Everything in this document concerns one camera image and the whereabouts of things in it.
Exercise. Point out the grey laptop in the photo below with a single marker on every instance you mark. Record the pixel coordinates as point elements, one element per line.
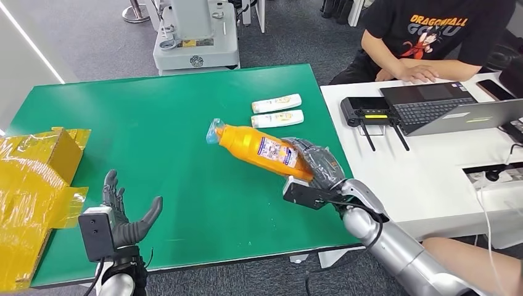
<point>433,108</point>

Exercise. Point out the person in black shirt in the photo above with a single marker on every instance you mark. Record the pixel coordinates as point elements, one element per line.
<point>429,28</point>

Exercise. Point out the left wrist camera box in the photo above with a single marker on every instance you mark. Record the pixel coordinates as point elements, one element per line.
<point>96,235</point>

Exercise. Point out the black controller with antennas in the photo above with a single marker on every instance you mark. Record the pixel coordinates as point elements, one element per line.
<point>363,108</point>

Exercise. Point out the white table foot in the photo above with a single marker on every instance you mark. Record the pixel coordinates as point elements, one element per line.
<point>331,256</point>

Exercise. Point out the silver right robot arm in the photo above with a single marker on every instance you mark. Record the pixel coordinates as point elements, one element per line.
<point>400,253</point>

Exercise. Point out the white furniture leg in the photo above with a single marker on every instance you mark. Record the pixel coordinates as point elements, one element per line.
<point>260,14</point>

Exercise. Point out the white machine base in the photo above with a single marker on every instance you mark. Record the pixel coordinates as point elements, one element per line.
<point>196,45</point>

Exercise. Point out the black smartphone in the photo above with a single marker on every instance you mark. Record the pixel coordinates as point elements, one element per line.
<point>495,90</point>

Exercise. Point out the yellow taped cardboard box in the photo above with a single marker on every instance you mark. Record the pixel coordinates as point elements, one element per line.
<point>28,192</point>

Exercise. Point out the power strip in desk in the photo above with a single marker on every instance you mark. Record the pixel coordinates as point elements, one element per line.
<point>496,175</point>

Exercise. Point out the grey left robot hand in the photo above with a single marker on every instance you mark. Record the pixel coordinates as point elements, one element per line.
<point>130,231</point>

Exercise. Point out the person's hand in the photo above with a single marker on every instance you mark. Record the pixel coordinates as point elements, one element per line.
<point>384,75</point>
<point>417,73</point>

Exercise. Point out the large orange bottle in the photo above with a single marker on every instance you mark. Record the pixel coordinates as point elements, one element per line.
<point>249,147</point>

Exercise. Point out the small white bottle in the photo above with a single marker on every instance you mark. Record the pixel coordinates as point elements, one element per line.
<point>275,103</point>
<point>277,119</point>

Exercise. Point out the metal stanchion base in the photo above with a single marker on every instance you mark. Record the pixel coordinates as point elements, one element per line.
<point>135,14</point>

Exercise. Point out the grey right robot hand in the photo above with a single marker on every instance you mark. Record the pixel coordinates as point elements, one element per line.
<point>322,165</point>

